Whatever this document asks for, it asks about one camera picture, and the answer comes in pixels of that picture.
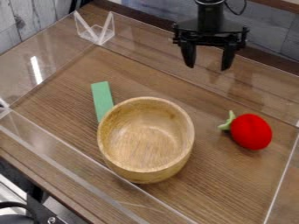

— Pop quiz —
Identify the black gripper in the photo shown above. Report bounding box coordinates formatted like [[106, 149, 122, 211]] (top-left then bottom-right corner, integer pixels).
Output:
[[172, 1, 248, 71]]

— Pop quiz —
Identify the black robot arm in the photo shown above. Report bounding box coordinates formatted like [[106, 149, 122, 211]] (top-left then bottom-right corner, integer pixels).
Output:
[[172, 0, 249, 71]]

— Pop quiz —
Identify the green flat stick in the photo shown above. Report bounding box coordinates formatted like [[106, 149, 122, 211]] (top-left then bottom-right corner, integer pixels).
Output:
[[90, 81, 114, 121]]

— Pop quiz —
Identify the brown wooden bowl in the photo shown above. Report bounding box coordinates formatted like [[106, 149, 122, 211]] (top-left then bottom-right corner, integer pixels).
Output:
[[97, 96, 195, 184]]

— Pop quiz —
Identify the red toy strawberry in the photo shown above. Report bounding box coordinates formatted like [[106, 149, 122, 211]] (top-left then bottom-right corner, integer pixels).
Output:
[[219, 110, 273, 151]]

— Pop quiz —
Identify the black metal stand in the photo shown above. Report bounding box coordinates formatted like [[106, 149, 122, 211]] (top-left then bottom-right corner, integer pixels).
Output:
[[26, 186, 68, 224]]

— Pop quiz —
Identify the clear acrylic corner bracket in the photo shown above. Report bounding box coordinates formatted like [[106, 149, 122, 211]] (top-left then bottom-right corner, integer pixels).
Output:
[[73, 11, 116, 46]]

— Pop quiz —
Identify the black cable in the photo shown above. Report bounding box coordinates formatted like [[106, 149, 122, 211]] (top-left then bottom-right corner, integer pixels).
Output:
[[0, 200, 36, 224]]

